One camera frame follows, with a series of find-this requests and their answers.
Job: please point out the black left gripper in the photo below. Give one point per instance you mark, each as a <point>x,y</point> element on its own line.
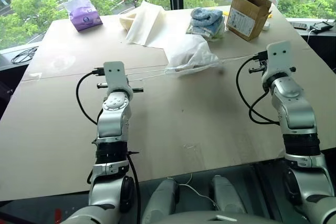
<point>137,90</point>

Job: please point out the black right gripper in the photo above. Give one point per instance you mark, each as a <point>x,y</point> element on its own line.
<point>258,70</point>

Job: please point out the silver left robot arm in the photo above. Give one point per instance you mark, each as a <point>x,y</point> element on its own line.
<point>113,127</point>

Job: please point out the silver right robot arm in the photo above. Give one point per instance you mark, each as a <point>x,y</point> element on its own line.
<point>296,113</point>

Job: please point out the cream folded cloth bag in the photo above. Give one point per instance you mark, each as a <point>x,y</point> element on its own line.
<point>149,27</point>

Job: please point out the beige cloth bag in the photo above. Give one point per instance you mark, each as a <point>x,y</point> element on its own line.
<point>127,22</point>

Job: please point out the light blue towel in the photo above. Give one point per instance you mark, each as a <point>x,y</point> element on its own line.
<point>206,15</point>

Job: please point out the small white object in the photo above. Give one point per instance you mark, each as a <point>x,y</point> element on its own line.
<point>267,26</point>

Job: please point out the brown cardboard box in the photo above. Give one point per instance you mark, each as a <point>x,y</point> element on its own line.
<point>245,19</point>

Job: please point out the stack of folded towels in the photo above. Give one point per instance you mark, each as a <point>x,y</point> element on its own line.
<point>218,31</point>

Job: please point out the black smartphone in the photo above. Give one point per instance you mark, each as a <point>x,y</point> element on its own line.
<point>298,25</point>

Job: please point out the black electronic device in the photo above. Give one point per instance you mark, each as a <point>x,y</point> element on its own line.
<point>321,26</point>

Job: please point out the purple tissue pack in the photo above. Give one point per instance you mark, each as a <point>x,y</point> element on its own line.
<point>85,16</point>

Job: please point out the grey left robot leg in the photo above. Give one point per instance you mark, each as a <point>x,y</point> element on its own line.
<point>161,199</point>

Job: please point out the grey robot leg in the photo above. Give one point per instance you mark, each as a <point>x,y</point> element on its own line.
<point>228,193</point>
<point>161,199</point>

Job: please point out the grey right robot leg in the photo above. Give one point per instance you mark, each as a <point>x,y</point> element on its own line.
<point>228,193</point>

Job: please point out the black side furniture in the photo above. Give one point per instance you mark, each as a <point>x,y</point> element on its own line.
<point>8,87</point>

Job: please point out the grey robot torso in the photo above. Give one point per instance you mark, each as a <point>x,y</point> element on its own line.
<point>212,217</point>

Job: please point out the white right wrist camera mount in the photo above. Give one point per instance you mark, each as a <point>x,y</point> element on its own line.
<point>278,58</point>

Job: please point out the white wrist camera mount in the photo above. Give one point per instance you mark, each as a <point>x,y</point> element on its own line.
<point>115,77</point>
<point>278,58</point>

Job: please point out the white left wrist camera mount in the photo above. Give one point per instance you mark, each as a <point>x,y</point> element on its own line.
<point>115,77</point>

